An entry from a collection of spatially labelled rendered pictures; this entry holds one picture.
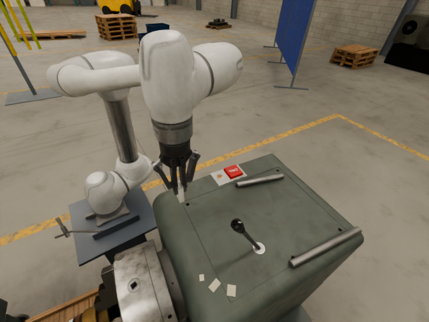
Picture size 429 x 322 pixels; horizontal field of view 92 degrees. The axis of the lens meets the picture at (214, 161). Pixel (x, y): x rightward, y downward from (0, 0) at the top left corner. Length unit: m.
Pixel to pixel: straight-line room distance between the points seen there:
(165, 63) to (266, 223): 0.57
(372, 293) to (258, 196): 1.71
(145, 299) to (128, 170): 0.73
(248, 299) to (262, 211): 0.28
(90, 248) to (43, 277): 1.03
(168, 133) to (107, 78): 0.30
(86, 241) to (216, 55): 1.20
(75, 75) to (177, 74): 0.43
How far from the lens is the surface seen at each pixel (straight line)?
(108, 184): 1.21
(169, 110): 0.41
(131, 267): 0.70
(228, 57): 0.52
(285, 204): 0.81
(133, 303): 0.68
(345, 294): 2.24
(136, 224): 1.37
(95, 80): 0.70
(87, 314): 0.83
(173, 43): 0.39
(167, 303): 0.68
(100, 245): 1.36
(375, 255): 2.58
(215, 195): 0.78
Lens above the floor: 1.86
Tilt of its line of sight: 41 degrees down
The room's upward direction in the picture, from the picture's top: 3 degrees clockwise
